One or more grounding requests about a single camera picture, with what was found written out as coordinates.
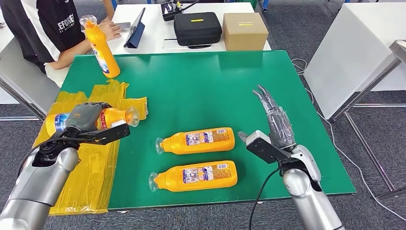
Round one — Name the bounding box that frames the person's right hand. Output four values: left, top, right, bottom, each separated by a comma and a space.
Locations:
99, 20, 123, 42

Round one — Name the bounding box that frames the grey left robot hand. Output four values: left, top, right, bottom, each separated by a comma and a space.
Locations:
64, 101, 112, 132

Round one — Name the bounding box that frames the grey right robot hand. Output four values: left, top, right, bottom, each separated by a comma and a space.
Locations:
237, 84, 297, 150

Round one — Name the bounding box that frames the orange detergent bottle clear cap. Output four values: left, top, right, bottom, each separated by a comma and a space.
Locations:
45, 106, 140, 136
155, 127, 236, 155
148, 160, 238, 193
79, 15, 121, 79

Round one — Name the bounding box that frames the tablet with navy case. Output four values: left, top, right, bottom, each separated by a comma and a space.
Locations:
123, 7, 146, 49

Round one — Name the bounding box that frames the black remote controller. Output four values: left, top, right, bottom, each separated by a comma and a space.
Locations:
160, 0, 201, 22

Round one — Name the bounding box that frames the yellow taped plastic mat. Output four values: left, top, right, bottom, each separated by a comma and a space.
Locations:
33, 79, 149, 217

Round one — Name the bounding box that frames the person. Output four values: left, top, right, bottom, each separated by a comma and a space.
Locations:
0, 0, 123, 88

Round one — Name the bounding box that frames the grey desk with metal legs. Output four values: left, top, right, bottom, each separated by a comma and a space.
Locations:
0, 9, 69, 122

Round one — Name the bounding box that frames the black carry case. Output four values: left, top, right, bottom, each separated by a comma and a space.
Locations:
173, 12, 223, 50

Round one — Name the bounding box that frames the white side table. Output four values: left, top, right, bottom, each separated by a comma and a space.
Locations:
304, 1, 406, 121

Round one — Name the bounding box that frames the brown cardboard box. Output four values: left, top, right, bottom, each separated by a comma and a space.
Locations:
222, 12, 269, 52

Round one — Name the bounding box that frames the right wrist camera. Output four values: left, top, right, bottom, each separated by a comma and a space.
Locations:
246, 130, 291, 165

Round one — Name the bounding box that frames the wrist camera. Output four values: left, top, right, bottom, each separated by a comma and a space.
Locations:
246, 130, 291, 165
52, 120, 131, 147

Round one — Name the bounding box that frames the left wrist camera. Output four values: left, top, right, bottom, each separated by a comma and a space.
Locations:
52, 120, 131, 147

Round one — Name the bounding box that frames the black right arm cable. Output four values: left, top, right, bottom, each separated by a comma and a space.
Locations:
248, 166, 283, 230

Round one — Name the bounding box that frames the white floor cable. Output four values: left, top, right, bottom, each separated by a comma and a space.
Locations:
291, 58, 406, 223

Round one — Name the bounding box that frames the silver metal table frame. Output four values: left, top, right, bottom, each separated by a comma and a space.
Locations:
329, 39, 406, 201

